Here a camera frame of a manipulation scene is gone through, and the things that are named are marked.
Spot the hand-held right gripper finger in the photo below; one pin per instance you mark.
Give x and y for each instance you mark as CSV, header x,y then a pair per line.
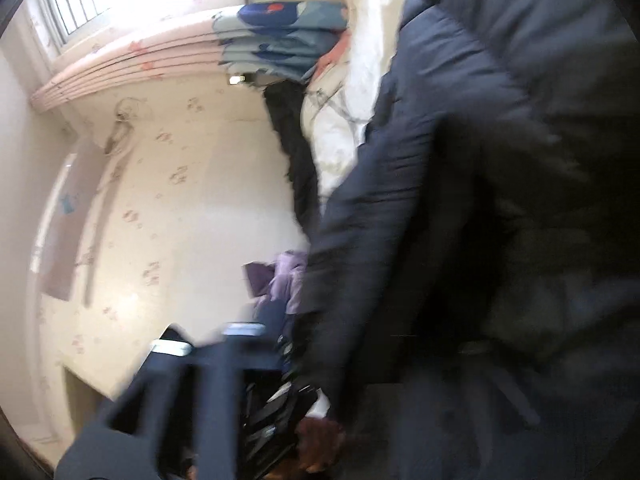
x,y
216,410

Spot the black puffer jacket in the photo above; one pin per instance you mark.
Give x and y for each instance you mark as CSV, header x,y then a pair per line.
x,y
475,160

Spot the purple clothes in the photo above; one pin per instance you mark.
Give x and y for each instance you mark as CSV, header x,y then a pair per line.
x,y
285,275

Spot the black cloth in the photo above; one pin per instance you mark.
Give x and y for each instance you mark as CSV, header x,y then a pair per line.
x,y
295,150

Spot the white duvet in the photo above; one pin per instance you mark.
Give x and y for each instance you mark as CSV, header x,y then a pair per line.
x,y
340,120

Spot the pink cloth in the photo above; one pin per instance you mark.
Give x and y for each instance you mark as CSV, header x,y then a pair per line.
x,y
331,56

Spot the blue printed curtain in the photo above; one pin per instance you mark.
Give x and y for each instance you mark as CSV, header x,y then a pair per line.
x,y
280,40

